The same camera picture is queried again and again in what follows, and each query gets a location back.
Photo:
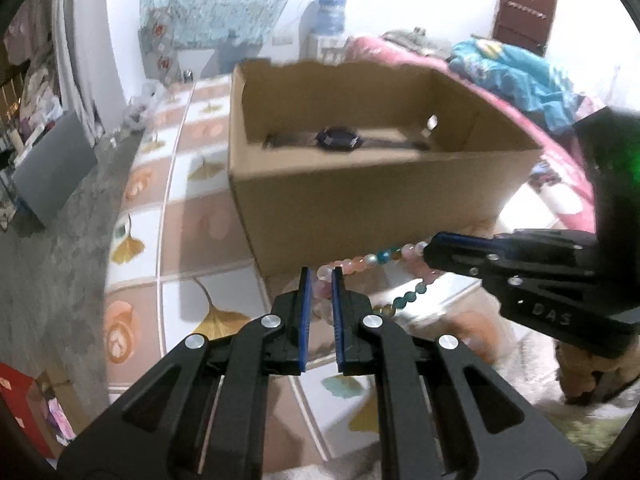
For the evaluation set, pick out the grey flat panel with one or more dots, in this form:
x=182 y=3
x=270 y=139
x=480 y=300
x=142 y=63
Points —
x=52 y=167

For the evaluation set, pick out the brown cardboard box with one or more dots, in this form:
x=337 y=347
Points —
x=360 y=200

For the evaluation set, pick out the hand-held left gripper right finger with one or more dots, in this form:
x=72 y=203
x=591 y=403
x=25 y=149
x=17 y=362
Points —
x=338 y=320

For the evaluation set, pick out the white water dispenser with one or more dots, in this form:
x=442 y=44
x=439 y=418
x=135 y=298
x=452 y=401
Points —
x=322 y=47

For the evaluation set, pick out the blue printed blanket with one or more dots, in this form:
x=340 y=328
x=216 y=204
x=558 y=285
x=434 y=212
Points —
x=520 y=77

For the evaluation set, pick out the white curtain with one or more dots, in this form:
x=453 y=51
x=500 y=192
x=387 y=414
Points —
x=92 y=35

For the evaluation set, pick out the blue water bottle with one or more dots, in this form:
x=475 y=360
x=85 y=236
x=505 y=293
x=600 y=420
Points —
x=331 y=14

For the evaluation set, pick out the person's right hand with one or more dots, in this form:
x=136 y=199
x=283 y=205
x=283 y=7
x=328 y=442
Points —
x=580 y=375

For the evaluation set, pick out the red box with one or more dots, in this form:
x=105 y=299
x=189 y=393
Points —
x=22 y=410

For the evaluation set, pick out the pink floral blanket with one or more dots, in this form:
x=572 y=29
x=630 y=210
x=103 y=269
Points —
x=505 y=105

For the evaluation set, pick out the grey floral cloth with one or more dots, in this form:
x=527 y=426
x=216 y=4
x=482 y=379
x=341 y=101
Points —
x=160 y=55

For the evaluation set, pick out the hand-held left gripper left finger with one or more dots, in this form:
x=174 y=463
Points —
x=305 y=320

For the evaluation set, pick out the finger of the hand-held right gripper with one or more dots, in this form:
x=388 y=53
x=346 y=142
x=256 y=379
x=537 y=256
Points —
x=462 y=243
x=460 y=262

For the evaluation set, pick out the leaf patterned tablecloth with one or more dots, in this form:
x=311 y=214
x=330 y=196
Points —
x=200 y=240

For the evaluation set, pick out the open wardrobe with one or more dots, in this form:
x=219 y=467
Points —
x=27 y=90

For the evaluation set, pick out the brown wooden door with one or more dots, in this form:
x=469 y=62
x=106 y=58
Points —
x=525 y=7

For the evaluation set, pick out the white plastic bag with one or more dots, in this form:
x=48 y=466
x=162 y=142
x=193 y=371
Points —
x=140 y=107

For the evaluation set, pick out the purple smart watch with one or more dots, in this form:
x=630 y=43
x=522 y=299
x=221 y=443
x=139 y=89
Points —
x=337 y=137

